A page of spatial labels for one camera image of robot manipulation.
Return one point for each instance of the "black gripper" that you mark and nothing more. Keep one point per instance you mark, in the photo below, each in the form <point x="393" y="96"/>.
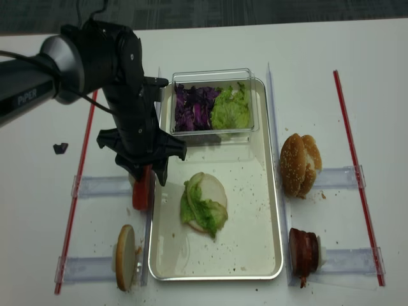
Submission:
<point x="137" y="139"/>

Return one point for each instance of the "red tomato slice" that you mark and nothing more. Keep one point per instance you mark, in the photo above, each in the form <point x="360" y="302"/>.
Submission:
<point x="141" y="190"/>

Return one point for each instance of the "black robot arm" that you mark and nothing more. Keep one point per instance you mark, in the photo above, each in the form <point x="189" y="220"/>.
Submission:
<point x="79" y="61"/>

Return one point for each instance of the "green lettuce leaf on bun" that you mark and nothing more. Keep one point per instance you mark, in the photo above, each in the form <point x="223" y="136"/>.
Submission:
<point x="199" y="210"/>

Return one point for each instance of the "green lettuce in container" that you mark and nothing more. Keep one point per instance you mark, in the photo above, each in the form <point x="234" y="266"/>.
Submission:
<point x="231" y="108"/>

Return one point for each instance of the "dark red meat patties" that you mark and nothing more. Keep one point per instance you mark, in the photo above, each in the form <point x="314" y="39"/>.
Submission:
<point x="304" y="249"/>

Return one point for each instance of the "left red strip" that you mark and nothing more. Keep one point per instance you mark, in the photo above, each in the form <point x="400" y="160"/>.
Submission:
<point x="74" y="198"/>

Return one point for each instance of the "red strip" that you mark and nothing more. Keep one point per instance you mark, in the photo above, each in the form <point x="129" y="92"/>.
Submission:
<point x="74" y="198"/>
<point x="363" y="197"/>

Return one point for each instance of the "bottom bun on tray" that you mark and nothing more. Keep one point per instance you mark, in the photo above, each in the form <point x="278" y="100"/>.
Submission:
<point x="212" y="191"/>

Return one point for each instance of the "purple cabbage pieces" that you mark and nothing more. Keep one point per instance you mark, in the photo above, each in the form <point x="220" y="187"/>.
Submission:
<point x="193" y="107"/>

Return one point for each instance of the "standing plain bun half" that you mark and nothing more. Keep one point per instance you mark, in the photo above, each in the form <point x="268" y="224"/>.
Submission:
<point x="125" y="257"/>

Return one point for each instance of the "stray purple cabbage scrap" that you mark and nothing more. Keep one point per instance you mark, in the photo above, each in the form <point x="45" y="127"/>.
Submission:
<point x="60" y="148"/>

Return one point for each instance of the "clear plastic salad container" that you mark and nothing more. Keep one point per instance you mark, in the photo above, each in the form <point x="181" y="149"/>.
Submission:
<point x="222" y="79"/>

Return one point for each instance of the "right long clear divider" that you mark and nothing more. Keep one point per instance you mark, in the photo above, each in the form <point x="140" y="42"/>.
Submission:
<point x="276" y="149"/>

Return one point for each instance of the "sesame bun top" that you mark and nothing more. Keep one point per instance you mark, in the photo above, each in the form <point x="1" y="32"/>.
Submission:
<point x="293" y="164"/>

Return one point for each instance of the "torn bun half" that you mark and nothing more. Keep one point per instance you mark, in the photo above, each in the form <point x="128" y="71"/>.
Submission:
<point x="313" y="164"/>

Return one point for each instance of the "white patty holder block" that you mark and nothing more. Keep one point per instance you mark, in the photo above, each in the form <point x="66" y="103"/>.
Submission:
<point x="322" y="253"/>

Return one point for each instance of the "right red strip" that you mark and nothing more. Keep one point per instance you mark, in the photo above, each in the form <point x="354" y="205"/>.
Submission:
<point x="363" y="197"/>

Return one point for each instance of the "upper left clear rail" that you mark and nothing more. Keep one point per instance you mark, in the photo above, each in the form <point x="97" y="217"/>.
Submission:
<point x="89" y="187"/>

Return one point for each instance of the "clear rail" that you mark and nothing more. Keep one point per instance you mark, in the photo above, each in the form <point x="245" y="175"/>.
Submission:
<point x="363" y="261"/>
<point x="80" y="269"/>
<point x="89" y="187"/>
<point x="348" y="177"/>

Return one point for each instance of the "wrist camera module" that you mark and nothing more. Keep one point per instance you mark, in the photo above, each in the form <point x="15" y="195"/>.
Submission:
<point x="153" y="88"/>

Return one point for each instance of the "lower left clear rail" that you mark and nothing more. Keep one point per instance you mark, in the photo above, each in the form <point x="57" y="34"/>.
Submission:
<point x="80" y="269"/>

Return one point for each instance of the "upper right clear rail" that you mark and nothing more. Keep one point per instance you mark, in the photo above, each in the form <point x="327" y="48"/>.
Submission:
<point x="348" y="177"/>

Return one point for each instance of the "lower right clear rail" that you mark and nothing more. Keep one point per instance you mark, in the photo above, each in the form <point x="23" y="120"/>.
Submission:
<point x="363" y="261"/>

